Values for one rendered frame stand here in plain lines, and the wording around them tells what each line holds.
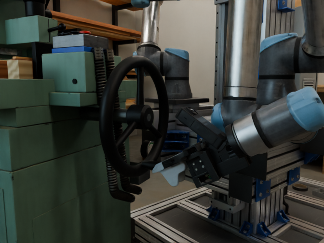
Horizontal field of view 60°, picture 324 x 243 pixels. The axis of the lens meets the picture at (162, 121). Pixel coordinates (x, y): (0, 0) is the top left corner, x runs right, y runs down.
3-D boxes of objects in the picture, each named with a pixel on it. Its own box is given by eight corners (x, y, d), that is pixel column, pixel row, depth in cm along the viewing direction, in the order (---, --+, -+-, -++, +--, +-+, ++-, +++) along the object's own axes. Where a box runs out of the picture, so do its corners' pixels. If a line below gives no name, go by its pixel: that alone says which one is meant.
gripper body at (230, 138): (193, 190, 56) (249, 168, 51) (174, 151, 57) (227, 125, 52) (205, 179, 63) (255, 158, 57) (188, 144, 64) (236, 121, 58)
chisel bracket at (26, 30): (39, 47, 75) (37, 14, 74) (5, 50, 81) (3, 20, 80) (60, 50, 82) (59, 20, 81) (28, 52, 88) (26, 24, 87)
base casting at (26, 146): (9, 172, 57) (6, 128, 56) (-118, 144, 83) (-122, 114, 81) (130, 135, 97) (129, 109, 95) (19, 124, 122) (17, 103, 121)
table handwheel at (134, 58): (112, 45, 52) (175, 61, 78) (37, 50, 61) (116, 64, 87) (112, 195, 55) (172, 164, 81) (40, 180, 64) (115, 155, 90)
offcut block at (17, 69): (19, 78, 59) (18, 59, 59) (7, 78, 60) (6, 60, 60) (33, 79, 63) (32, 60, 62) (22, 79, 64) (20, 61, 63)
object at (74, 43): (84, 51, 62) (83, 25, 61) (48, 53, 67) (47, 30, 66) (118, 56, 74) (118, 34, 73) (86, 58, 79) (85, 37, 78)
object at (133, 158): (139, 185, 97) (139, 162, 96) (110, 180, 103) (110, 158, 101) (151, 178, 104) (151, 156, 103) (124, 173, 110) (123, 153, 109)
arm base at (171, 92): (177, 96, 146) (177, 77, 144) (198, 98, 135) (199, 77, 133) (154, 98, 136) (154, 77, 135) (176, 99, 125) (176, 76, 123)
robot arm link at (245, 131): (248, 114, 50) (255, 110, 57) (225, 125, 52) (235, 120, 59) (268, 152, 49) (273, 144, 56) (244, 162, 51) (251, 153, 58)
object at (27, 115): (17, 127, 58) (15, 108, 57) (-42, 121, 67) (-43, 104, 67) (126, 110, 93) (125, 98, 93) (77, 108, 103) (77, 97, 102)
